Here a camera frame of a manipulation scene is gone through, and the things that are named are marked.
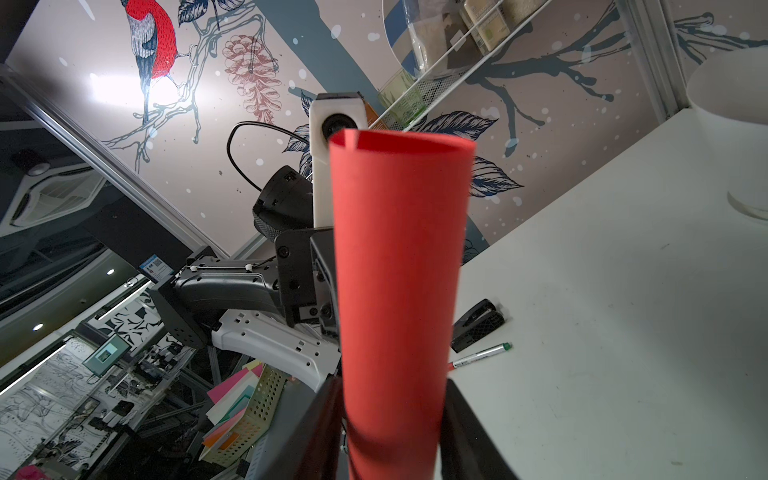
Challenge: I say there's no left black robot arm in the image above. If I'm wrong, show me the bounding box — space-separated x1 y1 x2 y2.
149 166 341 391

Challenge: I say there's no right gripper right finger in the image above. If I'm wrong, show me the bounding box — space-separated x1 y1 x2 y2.
439 379 518 480

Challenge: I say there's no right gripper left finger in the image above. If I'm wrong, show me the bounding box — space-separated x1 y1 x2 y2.
258 376 344 479

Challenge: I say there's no white utensil cup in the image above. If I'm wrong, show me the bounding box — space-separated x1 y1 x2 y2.
687 47 767 221

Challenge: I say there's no black stapler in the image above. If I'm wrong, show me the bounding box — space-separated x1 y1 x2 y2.
451 299 505 353

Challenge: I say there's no red square paper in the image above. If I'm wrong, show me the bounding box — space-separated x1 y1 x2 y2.
329 129 475 479

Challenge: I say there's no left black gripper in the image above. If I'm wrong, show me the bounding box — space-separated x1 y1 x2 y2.
276 228 340 339

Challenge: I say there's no white wire spice rack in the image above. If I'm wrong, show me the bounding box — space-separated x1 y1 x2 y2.
371 1 548 131

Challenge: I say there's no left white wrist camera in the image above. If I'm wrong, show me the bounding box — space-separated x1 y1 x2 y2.
308 91 370 230

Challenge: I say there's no green contents glass jar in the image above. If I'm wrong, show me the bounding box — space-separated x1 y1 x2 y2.
378 69 426 130

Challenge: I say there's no red marker pen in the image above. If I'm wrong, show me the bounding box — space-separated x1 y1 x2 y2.
448 342 512 371

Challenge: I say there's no perforated tray with papers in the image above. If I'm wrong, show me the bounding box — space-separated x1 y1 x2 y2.
198 363 287 467

